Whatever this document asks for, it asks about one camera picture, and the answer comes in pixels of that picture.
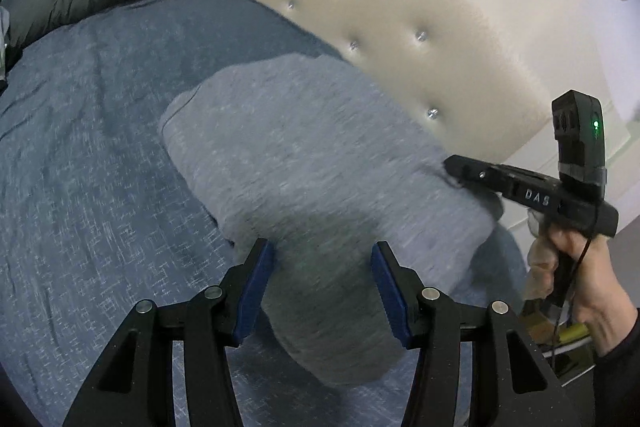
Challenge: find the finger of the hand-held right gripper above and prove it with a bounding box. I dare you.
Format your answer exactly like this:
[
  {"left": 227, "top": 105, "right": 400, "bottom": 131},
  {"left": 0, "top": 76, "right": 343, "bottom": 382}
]
[{"left": 444, "top": 154, "right": 504, "bottom": 198}]

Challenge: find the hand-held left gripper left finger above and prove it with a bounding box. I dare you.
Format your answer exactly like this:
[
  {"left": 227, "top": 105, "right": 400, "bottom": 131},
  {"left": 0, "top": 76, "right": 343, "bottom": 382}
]
[{"left": 62, "top": 238, "right": 276, "bottom": 427}]

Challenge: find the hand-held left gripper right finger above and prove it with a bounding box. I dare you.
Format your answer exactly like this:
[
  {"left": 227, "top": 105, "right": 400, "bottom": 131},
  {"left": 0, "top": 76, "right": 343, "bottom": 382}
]
[{"left": 371, "top": 241, "right": 583, "bottom": 427}]

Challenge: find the grey knit sweater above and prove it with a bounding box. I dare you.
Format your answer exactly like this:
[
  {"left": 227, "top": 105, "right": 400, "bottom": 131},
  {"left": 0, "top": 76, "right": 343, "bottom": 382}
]
[{"left": 159, "top": 54, "right": 506, "bottom": 388}]

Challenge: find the person's right forearm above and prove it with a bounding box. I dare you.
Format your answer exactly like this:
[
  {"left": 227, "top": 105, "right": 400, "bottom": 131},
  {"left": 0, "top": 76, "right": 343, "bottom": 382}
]
[{"left": 592, "top": 307, "right": 640, "bottom": 427}]

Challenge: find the person's right hand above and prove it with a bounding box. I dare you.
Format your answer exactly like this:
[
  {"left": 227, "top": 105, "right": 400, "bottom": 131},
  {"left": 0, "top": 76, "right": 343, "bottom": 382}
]
[{"left": 525, "top": 214, "right": 639, "bottom": 358}]

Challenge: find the cream tufted headboard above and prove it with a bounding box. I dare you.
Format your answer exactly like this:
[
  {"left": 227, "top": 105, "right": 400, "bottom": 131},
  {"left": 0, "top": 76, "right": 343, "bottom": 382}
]
[{"left": 200, "top": 0, "right": 640, "bottom": 268}]

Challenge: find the blue bed sheet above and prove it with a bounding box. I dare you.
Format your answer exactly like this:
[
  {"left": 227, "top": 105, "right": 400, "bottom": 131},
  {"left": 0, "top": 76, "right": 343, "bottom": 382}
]
[{"left": 0, "top": 0, "right": 531, "bottom": 427}]

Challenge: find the black cable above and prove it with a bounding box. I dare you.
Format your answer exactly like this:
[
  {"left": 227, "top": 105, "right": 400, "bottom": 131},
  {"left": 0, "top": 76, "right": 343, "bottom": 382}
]
[{"left": 550, "top": 202, "right": 601, "bottom": 360}]

